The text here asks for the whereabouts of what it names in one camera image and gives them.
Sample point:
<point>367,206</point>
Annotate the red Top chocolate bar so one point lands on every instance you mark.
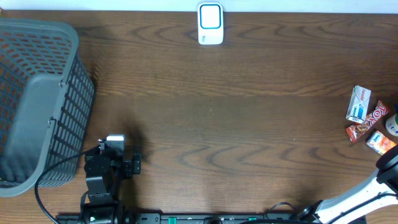
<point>357,130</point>

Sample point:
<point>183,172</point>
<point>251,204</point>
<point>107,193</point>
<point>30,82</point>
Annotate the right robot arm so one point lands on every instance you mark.
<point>379,190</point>

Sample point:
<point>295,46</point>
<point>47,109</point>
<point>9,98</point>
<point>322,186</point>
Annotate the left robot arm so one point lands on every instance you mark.
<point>106,169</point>

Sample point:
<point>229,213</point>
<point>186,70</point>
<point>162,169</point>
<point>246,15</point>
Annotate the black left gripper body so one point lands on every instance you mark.
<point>126,170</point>

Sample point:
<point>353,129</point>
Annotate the green lid jar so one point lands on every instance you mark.
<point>392,125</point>

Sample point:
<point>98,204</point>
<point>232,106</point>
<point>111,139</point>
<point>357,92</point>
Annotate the white Panadol box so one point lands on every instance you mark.
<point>358,106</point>

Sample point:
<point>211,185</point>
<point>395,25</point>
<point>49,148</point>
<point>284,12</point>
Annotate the grey plastic basket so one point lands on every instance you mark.
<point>46,100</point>

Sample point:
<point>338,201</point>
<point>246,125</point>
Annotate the orange small snack box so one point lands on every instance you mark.
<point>380,143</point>

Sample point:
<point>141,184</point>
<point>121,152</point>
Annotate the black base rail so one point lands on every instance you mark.
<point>202,218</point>

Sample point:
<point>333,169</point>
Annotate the white barcode scanner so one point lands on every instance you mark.
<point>210,23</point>

